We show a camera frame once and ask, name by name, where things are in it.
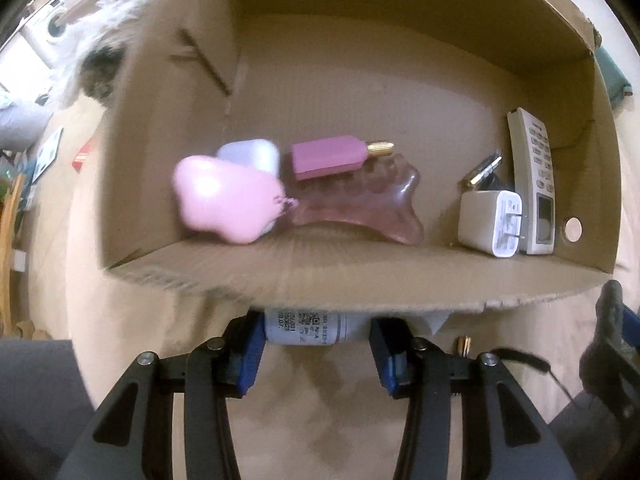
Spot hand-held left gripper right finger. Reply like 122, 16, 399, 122
369, 316, 578, 480

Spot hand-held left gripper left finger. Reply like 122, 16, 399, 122
55, 310, 267, 480

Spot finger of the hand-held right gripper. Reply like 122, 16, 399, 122
580, 280, 640, 421

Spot white cylindrical capacitor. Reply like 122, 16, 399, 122
264, 308, 373, 346

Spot white earbud case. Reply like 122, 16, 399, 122
217, 139, 280, 178

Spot white remote control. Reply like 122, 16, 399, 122
506, 107, 558, 256

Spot pink tube with golden cap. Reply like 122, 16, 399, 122
291, 135, 396, 181

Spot small silver metallic tube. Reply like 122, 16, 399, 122
460, 152, 516, 193

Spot cardboard box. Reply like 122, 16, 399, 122
97, 0, 623, 313

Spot clear pink scraping board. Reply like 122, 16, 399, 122
280, 155, 425, 247

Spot grey pants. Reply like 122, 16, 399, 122
0, 339, 98, 480

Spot small red box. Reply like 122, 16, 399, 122
72, 137, 96, 171

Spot teal cloth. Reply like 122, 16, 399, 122
595, 45, 631, 111

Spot dark framed flat board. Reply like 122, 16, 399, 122
32, 127, 65, 183

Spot white fluffy fur item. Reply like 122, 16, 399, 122
50, 0, 176, 106

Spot white washing machine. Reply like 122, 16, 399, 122
22, 0, 73, 68

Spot white wall charger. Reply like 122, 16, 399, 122
457, 189, 526, 260

